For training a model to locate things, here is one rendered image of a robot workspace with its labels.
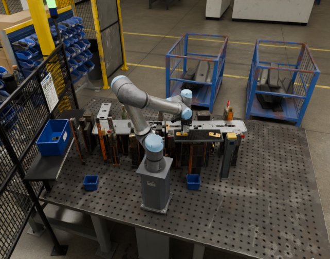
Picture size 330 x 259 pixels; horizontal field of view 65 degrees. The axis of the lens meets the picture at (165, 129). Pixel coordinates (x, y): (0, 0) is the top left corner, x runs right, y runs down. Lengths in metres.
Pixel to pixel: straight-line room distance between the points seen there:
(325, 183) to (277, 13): 7.13
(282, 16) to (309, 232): 8.41
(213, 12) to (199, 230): 8.63
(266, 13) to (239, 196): 8.21
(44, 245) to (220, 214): 1.73
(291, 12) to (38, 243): 9.20
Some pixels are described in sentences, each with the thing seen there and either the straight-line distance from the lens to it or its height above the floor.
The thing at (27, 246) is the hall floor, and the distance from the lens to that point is 3.02.
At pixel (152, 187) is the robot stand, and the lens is 1.84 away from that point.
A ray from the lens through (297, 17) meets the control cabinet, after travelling 9.99.
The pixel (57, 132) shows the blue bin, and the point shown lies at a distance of 2.39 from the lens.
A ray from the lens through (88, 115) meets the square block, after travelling 2.47.
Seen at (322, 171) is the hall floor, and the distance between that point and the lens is 3.81.
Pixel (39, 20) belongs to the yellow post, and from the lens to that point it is 2.60.
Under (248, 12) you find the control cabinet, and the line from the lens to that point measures 9.84.
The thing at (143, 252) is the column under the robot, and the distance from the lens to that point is 2.54.
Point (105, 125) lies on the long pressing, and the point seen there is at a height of 1.00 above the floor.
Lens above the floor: 2.37
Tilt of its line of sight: 37 degrees down
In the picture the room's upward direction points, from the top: 1 degrees counter-clockwise
